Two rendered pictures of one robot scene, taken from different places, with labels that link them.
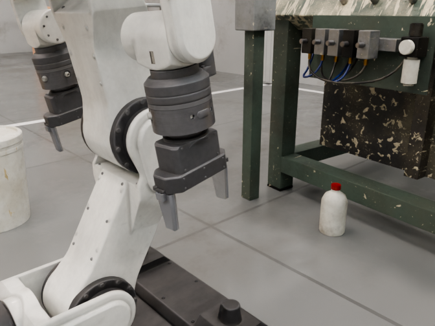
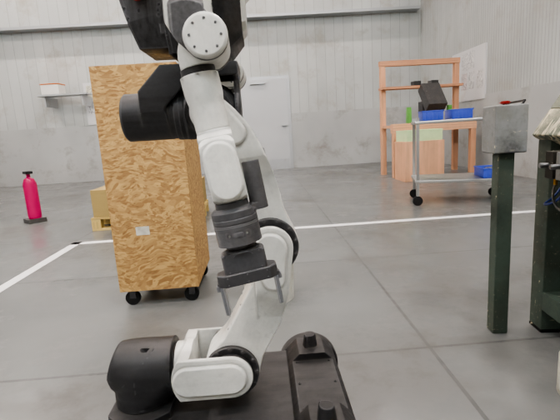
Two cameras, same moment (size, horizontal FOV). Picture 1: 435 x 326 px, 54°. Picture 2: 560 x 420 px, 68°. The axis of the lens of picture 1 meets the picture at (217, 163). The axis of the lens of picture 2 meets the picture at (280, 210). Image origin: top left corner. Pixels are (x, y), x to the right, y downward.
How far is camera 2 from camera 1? 0.54 m
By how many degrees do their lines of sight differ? 40
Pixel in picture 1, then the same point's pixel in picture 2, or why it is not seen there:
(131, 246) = (257, 328)
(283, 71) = (546, 195)
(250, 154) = (494, 282)
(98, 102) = not seen: hidden behind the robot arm
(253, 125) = (498, 252)
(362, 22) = not seen: outside the picture
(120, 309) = (237, 372)
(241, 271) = (427, 398)
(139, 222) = (262, 311)
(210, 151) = (255, 263)
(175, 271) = (326, 367)
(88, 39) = not seen: hidden behind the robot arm
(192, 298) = (320, 392)
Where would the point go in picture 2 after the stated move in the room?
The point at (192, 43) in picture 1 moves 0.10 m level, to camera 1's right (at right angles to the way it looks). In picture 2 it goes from (219, 188) to (260, 191)
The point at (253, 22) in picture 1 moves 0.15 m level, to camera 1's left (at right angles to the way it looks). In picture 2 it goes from (494, 145) to (453, 146)
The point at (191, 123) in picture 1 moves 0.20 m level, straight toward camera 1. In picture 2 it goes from (228, 241) to (137, 273)
